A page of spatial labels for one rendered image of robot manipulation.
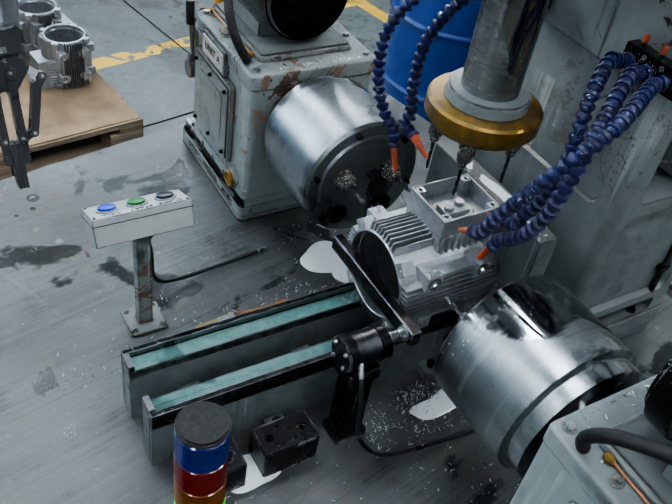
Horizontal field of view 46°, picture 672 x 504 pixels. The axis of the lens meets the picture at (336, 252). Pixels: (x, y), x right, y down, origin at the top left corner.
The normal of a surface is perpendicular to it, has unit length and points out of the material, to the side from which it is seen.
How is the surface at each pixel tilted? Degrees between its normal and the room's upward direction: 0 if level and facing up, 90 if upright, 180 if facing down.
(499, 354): 50
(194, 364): 90
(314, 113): 32
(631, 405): 0
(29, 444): 0
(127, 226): 69
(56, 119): 0
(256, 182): 90
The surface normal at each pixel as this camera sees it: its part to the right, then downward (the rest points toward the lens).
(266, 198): 0.49, 0.63
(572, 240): -0.86, 0.24
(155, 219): 0.51, 0.32
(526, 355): -0.39, -0.46
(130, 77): 0.14, -0.74
